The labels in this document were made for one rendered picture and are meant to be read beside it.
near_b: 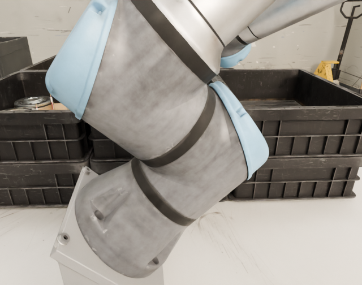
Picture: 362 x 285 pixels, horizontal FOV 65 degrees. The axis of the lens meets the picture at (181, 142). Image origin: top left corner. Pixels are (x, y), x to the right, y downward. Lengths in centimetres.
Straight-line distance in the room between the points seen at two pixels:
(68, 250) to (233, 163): 20
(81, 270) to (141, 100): 19
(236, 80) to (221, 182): 65
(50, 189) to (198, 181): 43
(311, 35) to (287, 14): 428
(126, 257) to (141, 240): 3
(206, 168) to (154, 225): 9
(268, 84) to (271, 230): 51
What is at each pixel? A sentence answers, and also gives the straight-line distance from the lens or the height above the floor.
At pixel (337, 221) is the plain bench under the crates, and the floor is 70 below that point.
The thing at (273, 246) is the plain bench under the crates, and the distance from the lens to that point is 59.
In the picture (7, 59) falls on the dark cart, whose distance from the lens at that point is 238.
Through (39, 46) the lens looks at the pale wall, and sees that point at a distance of 429.
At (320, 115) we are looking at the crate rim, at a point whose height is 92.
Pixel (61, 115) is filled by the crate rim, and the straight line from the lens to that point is 58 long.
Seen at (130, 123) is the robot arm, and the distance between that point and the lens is 26.
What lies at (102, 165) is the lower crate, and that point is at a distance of 61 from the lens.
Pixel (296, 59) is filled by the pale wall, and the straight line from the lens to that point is 471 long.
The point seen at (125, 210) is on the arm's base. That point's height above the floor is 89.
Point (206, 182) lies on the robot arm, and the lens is 32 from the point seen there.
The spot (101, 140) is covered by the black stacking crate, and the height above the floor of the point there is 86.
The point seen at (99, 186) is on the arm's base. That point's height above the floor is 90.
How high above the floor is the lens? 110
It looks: 25 degrees down
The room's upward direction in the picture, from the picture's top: straight up
